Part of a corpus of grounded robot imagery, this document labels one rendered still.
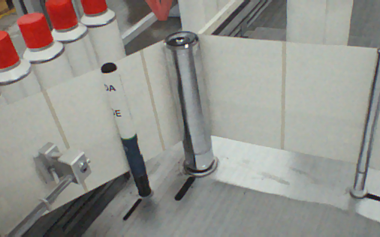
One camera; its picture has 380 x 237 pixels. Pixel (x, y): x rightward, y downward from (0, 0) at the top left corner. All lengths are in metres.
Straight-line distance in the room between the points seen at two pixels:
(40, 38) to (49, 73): 0.04
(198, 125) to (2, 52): 0.23
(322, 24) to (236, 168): 0.22
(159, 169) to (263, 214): 0.15
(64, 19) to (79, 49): 0.04
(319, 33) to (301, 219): 0.25
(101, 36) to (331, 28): 0.31
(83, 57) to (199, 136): 0.20
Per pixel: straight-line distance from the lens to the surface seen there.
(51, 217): 0.54
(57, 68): 0.53
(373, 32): 0.96
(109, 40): 0.59
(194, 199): 0.50
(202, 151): 0.50
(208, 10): 0.87
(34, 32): 0.52
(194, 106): 0.45
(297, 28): 0.58
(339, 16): 0.57
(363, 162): 0.47
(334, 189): 0.51
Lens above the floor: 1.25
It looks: 37 degrees down
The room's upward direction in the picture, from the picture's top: 10 degrees counter-clockwise
